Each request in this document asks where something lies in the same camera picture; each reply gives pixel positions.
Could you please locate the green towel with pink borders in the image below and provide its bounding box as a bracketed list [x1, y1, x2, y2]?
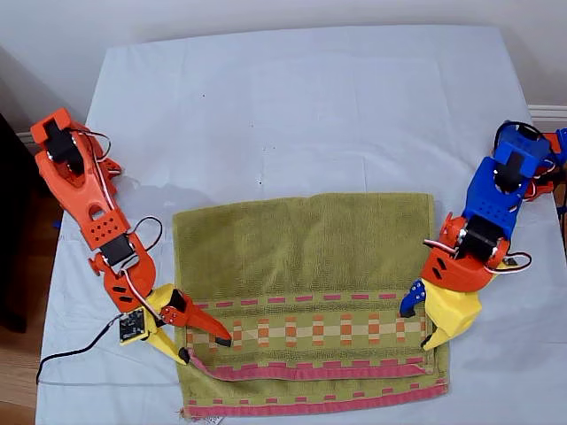
[171, 191, 452, 421]

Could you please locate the black cabinet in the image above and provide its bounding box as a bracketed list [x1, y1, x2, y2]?
[0, 112, 39, 334]

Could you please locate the white plastic table cover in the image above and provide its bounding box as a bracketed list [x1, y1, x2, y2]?
[34, 24, 567, 425]

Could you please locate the black camera cable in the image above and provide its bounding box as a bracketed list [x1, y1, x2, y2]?
[35, 318, 121, 385]

